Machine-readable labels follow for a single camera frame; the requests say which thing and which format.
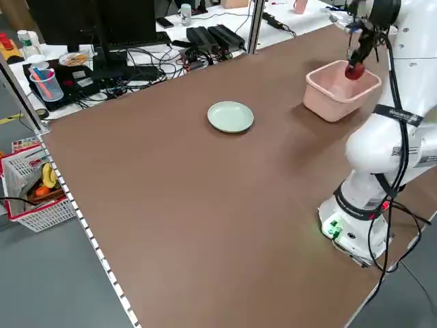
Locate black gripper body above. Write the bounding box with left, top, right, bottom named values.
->
left=354, top=18, right=380, bottom=42

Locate red apple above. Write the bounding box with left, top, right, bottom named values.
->
left=344, top=60, right=366, bottom=81

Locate white plastic storage box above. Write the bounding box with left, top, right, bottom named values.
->
left=302, top=59, right=383, bottom=124

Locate cardboard box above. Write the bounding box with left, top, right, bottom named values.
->
left=221, top=0, right=253, bottom=9

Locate pale green plate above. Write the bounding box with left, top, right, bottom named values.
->
left=207, top=100, right=255, bottom=135

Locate black electronic box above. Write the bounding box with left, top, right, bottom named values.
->
left=23, top=57, right=103, bottom=112

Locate black power adapter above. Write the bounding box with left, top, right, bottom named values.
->
left=261, top=12, right=285, bottom=30

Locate black power brick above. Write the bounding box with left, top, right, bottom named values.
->
left=186, top=26, right=219, bottom=53
left=207, top=24, right=246, bottom=52

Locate small white bottle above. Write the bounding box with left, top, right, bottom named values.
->
left=180, top=3, right=193, bottom=27

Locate black keyboard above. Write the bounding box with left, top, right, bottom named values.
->
left=108, top=31, right=172, bottom=49

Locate bowl of snacks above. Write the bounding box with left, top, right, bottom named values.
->
left=58, top=51, right=89, bottom=67

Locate black computer monitor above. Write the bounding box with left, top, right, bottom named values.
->
left=26, top=0, right=158, bottom=79

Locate clear cup with pens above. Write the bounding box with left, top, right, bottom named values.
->
left=29, top=68, right=65, bottom=103

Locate notched white edge strip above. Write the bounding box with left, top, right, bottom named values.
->
left=40, top=133, right=141, bottom=328

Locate white plastic bottle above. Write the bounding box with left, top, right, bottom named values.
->
left=16, top=29, right=42, bottom=59

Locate yellow banana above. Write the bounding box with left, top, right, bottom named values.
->
left=40, top=163, right=59, bottom=189

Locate colourful printed booklet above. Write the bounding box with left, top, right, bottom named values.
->
left=11, top=135, right=42, bottom=154

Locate red and yellow toy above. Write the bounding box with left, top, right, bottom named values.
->
left=0, top=32, right=22, bottom=63

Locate white and red basket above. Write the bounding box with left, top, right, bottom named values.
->
left=0, top=143, right=77, bottom=234

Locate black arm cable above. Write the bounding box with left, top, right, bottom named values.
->
left=367, top=20, right=433, bottom=274

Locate aluminium middle frame post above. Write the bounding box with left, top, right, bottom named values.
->
left=246, top=0, right=266, bottom=55

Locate black base cable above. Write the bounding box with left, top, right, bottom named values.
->
left=371, top=200, right=437, bottom=314

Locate aluminium corner frame post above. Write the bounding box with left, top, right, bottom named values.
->
left=0, top=53, right=51, bottom=133

